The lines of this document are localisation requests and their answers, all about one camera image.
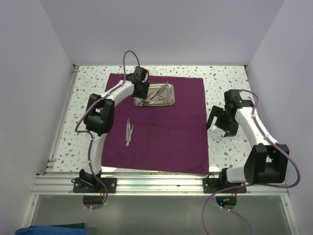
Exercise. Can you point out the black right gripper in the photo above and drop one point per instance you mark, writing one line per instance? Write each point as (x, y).
(232, 128)

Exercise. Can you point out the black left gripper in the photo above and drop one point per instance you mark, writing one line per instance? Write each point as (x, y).
(143, 94)

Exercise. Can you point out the steel tweezers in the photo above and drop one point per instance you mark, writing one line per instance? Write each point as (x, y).
(130, 135)

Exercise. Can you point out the purple surgical cloth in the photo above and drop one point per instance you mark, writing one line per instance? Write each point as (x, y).
(165, 138)

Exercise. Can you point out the steel scalpel handle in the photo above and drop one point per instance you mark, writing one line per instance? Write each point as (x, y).
(127, 129)

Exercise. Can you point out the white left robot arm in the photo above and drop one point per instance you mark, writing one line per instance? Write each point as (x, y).
(98, 119)

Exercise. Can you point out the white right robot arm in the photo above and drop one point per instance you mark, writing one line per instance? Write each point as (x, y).
(267, 161)

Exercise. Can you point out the steel instrument tray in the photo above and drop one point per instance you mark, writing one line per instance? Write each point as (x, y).
(169, 87)

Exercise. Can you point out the steel scissors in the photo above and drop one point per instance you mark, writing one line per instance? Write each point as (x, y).
(167, 98)

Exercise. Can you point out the blue cloth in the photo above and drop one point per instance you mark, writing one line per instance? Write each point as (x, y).
(49, 230)

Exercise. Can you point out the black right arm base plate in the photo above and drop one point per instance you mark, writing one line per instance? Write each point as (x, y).
(212, 185)

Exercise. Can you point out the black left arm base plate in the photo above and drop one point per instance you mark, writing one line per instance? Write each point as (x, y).
(82, 187)

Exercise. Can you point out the aluminium left side rail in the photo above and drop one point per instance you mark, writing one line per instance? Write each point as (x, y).
(52, 156)

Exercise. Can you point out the aluminium rail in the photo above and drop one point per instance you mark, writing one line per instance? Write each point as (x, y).
(52, 156)
(147, 184)

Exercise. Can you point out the aluminium front rail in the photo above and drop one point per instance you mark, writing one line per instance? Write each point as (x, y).
(147, 184)

